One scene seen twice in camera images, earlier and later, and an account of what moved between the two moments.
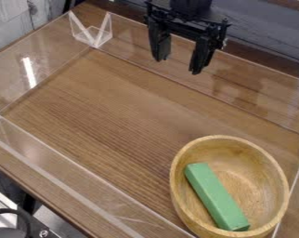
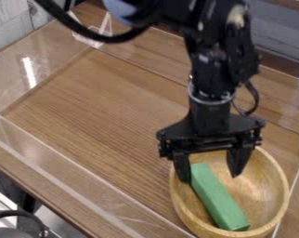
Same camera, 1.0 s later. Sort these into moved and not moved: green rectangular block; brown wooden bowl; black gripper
Moved: black gripper
Not moved: brown wooden bowl; green rectangular block
